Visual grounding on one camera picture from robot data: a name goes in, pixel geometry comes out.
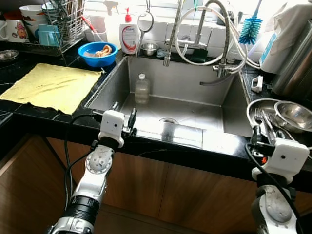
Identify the steel cylinder canister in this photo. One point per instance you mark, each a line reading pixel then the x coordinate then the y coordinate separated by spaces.
pixel 295 68

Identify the stainless steel sink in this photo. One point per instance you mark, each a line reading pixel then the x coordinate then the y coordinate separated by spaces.
pixel 185 97

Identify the white soap bottle red pump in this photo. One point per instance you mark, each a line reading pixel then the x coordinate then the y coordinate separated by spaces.
pixel 129 39

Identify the white bowl red pattern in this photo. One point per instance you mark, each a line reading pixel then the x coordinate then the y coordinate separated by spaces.
pixel 33 13

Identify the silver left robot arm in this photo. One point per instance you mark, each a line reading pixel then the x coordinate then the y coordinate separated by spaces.
pixel 95 180

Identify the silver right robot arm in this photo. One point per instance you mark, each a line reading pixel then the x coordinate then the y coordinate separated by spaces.
pixel 275 209

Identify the tan food scraps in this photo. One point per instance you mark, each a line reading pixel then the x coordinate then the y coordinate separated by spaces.
pixel 104 49

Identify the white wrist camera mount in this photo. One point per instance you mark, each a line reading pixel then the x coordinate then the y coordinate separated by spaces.
pixel 111 126
pixel 285 158

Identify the large steel plate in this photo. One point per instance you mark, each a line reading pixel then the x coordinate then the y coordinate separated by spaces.
pixel 261 105

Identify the chrome straight faucet pipe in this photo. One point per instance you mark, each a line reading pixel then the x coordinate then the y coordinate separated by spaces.
pixel 168 53

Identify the tiny steel bowl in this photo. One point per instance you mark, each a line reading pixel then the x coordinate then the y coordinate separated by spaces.
pixel 149 48

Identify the small steel dish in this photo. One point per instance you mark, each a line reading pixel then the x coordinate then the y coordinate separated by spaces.
pixel 7 56

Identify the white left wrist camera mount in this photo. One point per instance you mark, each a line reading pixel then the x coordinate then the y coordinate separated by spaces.
pixel 111 126

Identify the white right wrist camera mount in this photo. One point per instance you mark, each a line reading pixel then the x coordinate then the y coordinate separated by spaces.
pixel 285 158

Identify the white water filter appliance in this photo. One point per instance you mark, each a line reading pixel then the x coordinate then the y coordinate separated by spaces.
pixel 285 34

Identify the blue bottle brush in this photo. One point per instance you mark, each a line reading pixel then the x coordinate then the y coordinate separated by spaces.
pixel 250 29

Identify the medium steel bowl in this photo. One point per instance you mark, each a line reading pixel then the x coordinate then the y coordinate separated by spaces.
pixel 295 117

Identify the brown wooden cabinet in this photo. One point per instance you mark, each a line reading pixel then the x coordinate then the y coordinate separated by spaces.
pixel 146 190

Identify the blue plastic bowl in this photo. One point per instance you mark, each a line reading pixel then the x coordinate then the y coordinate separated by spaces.
pixel 87 57

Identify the chrome gooseneck faucet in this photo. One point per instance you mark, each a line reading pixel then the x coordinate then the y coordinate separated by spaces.
pixel 226 44

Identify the clear plastic bottle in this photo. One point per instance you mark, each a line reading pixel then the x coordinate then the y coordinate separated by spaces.
pixel 142 90

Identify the white cartoon print mug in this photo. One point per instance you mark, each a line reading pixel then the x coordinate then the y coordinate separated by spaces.
pixel 17 31

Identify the dark green sponge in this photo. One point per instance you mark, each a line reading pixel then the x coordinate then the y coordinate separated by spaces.
pixel 197 56

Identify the steel fork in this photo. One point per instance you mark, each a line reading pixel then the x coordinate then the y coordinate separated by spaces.
pixel 259 116

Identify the yellow dish cloth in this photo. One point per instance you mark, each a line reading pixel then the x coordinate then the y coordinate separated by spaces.
pixel 48 87

